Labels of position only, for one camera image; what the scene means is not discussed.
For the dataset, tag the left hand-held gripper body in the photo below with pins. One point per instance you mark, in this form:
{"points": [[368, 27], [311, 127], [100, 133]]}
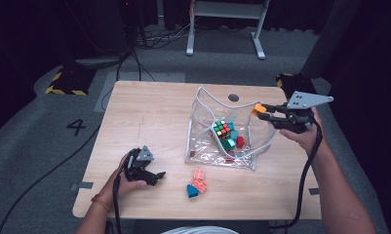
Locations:
{"points": [[136, 171]]}

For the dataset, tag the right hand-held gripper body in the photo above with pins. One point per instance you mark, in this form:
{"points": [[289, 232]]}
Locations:
{"points": [[297, 120]]}

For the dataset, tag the orange toy block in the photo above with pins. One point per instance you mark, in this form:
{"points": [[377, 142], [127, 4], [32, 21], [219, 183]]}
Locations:
{"points": [[258, 109]]}

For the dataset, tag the blue sloped toy block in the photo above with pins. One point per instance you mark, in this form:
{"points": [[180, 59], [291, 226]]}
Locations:
{"points": [[192, 191]]}

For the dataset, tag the red toy block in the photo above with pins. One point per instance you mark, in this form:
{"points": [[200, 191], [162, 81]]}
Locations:
{"points": [[228, 160], [240, 142]]}

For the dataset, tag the dark teal toy block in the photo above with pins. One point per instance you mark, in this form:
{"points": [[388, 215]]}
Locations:
{"points": [[234, 135]]}

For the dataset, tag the pink toy block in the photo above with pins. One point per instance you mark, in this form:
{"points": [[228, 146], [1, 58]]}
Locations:
{"points": [[199, 185], [199, 174]]}

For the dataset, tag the light blue toy block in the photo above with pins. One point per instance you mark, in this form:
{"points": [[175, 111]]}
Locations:
{"points": [[232, 142]]}

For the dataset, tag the multicoloured puzzle cube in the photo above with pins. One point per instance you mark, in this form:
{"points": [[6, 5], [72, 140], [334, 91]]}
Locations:
{"points": [[222, 130]]}

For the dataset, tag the green toy block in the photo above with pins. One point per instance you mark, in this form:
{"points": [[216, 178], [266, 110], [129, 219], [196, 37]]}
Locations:
{"points": [[225, 145]]}

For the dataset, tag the clear plastic pouch white trim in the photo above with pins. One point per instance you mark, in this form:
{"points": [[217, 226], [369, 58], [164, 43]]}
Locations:
{"points": [[209, 152]]}

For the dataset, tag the person's left hand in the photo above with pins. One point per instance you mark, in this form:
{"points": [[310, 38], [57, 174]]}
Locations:
{"points": [[121, 188]]}

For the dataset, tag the person's right hand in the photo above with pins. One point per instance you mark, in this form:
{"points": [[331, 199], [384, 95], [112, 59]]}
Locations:
{"points": [[310, 139]]}

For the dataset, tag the black yellow striped base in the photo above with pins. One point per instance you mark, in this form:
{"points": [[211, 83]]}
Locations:
{"points": [[69, 81], [295, 84]]}

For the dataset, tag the round table grommet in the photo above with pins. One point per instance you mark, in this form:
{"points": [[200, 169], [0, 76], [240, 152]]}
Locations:
{"points": [[233, 97]]}

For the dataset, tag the grey tape strip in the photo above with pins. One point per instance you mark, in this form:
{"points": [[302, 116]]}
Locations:
{"points": [[313, 191], [82, 186]]}

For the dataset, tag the person's white shirt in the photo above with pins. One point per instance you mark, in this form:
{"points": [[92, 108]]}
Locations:
{"points": [[199, 230]]}

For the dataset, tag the grey curtain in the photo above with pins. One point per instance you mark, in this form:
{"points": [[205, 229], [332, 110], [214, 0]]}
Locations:
{"points": [[329, 35]]}

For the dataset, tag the grey flat stand base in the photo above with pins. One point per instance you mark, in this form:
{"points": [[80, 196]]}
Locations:
{"points": [[98, 61]]}

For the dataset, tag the white metal desk frame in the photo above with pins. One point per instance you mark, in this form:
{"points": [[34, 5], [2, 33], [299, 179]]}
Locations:
{"points": [[227, 9]]}

